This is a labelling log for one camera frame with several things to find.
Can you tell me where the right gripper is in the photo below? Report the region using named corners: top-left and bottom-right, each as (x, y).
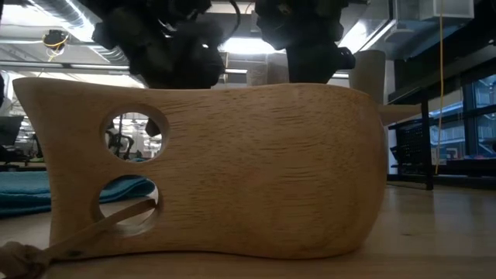
top-left (254, 0), bottom-right (356, 84)

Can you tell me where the black table frame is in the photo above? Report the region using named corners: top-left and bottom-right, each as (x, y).
top-left (387, 173), bottom-right (496, 191)

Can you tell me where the wooden kuksa cup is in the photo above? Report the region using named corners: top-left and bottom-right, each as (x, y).
top-left (12, 76), bottom-right (388, 260)

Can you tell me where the black office chair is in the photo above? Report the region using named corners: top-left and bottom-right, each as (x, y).
top-left (106, 123), bottom-right (135, 160)

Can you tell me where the dark window frame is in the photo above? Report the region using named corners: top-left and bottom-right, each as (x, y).
top-left (460, 79), bottom-right (496, 160)

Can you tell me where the black mesh crate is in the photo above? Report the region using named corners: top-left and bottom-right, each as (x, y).
top-left (389, 122), bottom-right (427, 176)

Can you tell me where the teal folded cloth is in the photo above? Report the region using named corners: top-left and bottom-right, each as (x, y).
top-left (0, 170), bottom-right (156, 219)

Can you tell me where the yellow hanging cord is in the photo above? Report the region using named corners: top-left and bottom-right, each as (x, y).
top-left (436, 14), bottom-right (446, 175)

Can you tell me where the tall beige tumbler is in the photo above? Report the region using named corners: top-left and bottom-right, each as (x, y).
top-left (348, 49), bottom-right (388, 106)

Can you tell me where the wooden shelf black metal frame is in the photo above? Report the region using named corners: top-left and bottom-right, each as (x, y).
top-left (377, 87), bottom-right (435, 191)

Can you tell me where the tan leather cup cord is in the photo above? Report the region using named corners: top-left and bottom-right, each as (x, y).
top-left (0, 199), bottom-right (158, 279)

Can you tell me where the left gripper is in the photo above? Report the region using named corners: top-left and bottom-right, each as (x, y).
top-left (91, 0), bottom-right (226, 90)

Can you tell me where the black yellow ceiling cable bundle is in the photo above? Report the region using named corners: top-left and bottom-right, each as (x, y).
top-left (41, 29), bottom-right (71, 63)

